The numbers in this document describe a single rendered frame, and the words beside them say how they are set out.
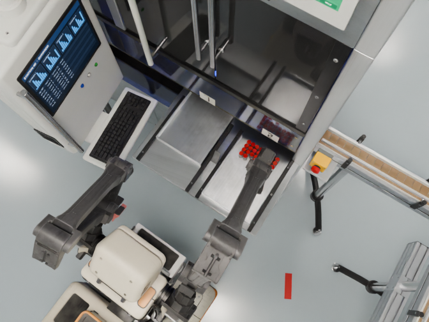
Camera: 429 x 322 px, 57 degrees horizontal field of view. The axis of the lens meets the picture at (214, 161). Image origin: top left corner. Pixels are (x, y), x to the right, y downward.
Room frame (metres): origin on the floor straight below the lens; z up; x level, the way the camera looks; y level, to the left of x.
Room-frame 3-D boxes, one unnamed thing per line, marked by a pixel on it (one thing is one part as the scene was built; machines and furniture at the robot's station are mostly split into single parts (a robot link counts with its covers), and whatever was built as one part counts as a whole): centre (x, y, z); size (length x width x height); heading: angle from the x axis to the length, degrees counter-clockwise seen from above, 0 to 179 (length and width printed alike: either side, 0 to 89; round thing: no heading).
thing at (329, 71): (0.59, -0.35, 1.40); 0.04 x 0.01 x 0.80; 55
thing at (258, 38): (0.71, -0.20, 1.51); 0.43 x 0.01 x 0.59; 55
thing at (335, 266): (-0.02, -0.95, 0.07); 0.50 x 0.08 x 0.14; 55
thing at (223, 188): (0.49, -0.14, 0.90); 0.34 x 0.26 x 0.04; 144
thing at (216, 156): (0.55, 0.02, 0.91); 0.14 x 0.03 x 0.06; 146
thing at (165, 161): (0.62, -0.02, 0.87); 0.70 x 0.48 x 0.02; 55
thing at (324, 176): (0.55, -0.51, 0.87); 0.14 x 0.13 x 0.02; 145
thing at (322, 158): (0.53, -0.48, 1.00); 0.08 x 0.07 x 0.07; 145
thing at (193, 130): (0.77, 0.07, 0.90); 0.34 x 0.26 x 0.04; 145
